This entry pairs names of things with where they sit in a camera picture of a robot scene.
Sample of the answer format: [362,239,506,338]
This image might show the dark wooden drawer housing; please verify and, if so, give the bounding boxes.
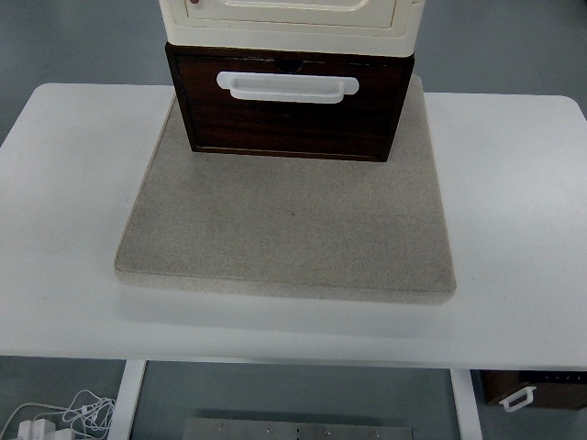
[163,39,416,163]

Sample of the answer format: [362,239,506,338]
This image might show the cream upper cabinet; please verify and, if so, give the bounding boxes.
[160,0,426,57]

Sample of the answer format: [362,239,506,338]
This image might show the spare brown drawer box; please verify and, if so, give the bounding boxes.
[480,370,586,410]

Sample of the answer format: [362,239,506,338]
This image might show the beige fabric pad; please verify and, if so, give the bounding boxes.
[115,77,457,303]

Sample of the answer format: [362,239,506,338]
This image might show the left white table leg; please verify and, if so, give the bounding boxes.
[107,360,147,440]

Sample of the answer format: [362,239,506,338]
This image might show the white table leg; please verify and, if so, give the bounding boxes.
[107,360,147,440]
[449,368,482,440]

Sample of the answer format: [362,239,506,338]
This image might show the right white table leg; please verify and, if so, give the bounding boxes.
[449,368,482,440]

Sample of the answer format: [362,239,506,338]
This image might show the white power adapter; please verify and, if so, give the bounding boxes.
[17,419,56,440]

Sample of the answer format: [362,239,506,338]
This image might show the grey metal base plate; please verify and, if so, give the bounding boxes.
[182,418,414,440]

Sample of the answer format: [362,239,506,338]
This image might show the white cable on floor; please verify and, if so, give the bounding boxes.
[0,390,117,440]

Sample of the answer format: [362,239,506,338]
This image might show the white spare drawer handle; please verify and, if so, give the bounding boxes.
[498,386,537,413]

